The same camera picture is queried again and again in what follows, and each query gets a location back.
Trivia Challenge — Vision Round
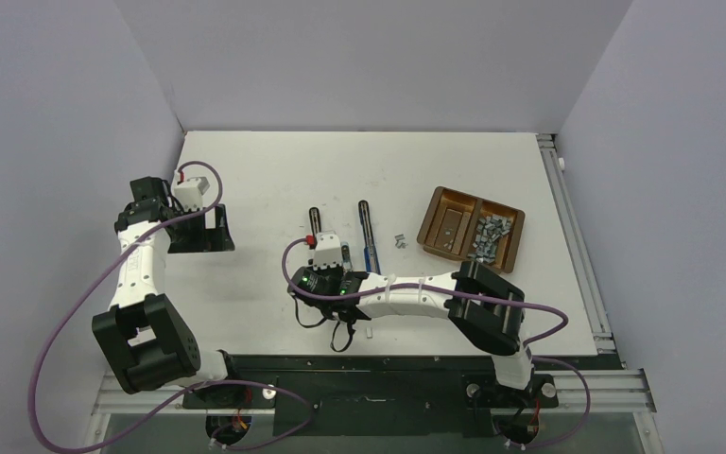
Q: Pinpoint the black stapler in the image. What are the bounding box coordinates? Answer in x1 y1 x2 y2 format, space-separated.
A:
308 206 322 236

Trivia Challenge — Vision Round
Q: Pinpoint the grey staple strip cluster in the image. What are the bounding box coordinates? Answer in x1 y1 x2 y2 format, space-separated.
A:
394 234 407 249

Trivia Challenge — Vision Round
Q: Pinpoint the brown wooden tray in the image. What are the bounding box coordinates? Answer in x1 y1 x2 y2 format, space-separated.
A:
417 186 526 273

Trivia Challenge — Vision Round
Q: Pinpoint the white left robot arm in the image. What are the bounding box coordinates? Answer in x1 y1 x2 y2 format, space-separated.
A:
92 177 244 407

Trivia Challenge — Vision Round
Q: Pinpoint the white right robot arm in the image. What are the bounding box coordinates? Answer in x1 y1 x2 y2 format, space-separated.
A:
288 261 534 405

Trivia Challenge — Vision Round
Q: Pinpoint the pile of staple strips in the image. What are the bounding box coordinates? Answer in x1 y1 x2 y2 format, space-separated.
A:
467 215 512 264

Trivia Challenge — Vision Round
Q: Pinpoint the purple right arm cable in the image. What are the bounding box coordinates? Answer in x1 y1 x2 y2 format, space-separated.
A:
281 236 592 452

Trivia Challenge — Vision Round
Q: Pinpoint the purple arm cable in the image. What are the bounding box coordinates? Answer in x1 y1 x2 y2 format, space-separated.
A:
27 161 314 454
281 236 592 452

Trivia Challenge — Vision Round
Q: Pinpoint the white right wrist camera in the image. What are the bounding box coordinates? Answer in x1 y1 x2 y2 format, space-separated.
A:
312 231 343 271

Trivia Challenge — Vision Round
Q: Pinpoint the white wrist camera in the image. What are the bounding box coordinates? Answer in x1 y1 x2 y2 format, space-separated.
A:
312 231 343 271
172 177 210 212

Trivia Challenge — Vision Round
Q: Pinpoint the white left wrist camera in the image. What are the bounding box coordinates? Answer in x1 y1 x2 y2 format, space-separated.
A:
172 177 210 212

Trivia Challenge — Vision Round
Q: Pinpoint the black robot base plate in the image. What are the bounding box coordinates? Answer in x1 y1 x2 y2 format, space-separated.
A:
181 354 621 439

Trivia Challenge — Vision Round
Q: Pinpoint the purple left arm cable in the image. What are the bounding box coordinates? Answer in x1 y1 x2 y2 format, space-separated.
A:
27 161 314 454

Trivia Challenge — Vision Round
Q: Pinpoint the aluminium side rail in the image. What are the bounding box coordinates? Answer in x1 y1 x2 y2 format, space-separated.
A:
537 132 657 415

